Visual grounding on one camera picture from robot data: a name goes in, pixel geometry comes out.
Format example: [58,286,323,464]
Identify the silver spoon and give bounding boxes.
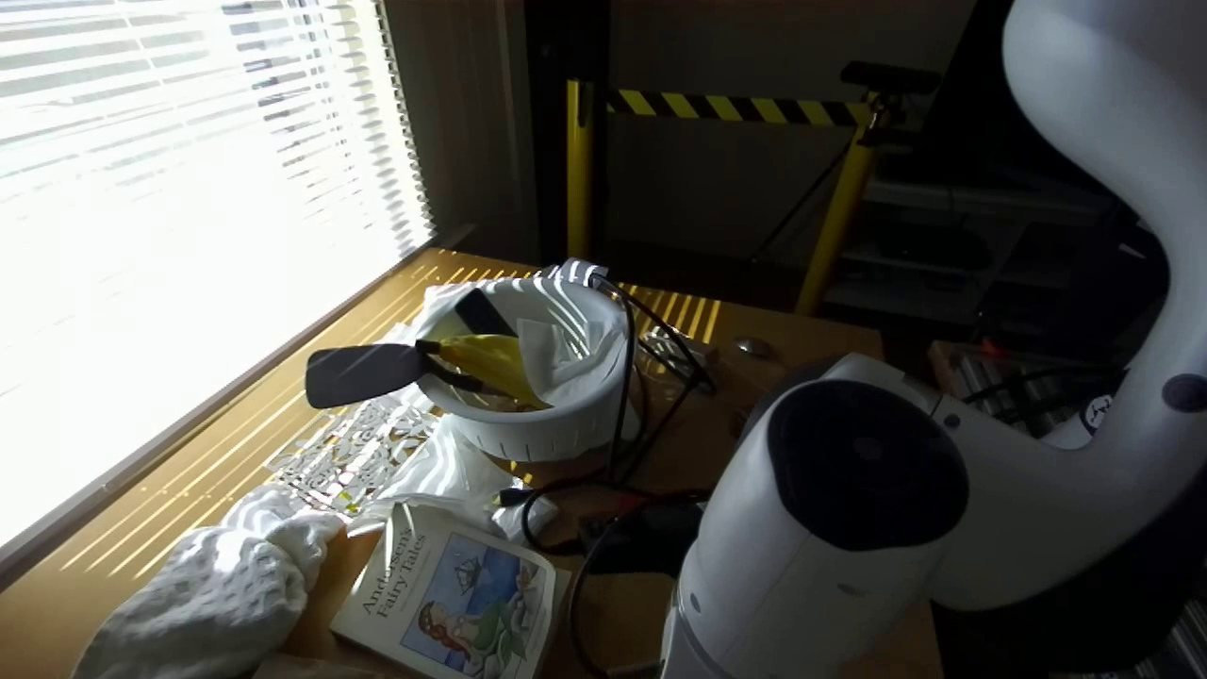
[733,334,786,366]

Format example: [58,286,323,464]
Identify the white colander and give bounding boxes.
[410,268,637,467]

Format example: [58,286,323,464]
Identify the white crumpled cloth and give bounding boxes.
[484,258,632,409]

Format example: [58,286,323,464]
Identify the yellow soft item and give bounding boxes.
[420,327,551,412]

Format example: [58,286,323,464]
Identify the black flat rectangular item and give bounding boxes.
[454,291,520,341]

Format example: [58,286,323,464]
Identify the white folded cloth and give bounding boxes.
[373,420,562,547]

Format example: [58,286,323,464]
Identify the black spatula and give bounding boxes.
[303,336,486,412]

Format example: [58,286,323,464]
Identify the yellow black striped bar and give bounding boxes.
[590,83,883,127]

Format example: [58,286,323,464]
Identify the clear plastic bag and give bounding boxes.
[259,383,445,526]

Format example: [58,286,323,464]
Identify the illustrated book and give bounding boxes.
[327,500,559,679]

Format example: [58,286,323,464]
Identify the grey metal shelf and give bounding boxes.
[826,175,1174,334]

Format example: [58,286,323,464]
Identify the white textured towel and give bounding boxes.
[73,482,349,679]

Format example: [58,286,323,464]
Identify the window blinds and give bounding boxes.
[0,0,436,560]

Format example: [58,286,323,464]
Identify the yellow barrier post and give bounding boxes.
[791,106,883,317]
[562,75,597,262]

